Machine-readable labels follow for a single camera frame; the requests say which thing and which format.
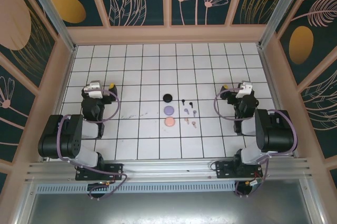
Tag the black earbud charging case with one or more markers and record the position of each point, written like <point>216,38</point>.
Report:
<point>167,98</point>

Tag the purple earbud charging case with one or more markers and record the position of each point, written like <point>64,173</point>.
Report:
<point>169,110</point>

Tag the pink earbud charging case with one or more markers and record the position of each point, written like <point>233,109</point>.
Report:
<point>169,121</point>

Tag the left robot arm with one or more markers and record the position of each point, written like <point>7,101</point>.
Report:
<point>87,158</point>

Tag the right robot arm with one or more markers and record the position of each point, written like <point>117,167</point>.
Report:
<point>250,156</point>

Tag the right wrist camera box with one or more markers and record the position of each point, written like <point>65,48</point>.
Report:
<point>244,89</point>

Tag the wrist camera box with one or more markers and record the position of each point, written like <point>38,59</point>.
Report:
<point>244,89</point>
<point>92,88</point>

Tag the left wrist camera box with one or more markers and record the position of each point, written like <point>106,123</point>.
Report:
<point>92,88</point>

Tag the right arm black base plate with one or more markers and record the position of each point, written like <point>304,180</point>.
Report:
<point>223,170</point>

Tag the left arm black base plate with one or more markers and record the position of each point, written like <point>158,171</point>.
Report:
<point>113,171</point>

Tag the aluminium frame post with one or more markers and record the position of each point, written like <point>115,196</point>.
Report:
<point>52,16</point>
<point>279,8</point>

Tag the aluminium mounting rail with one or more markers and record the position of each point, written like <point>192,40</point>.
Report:
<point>168,168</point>

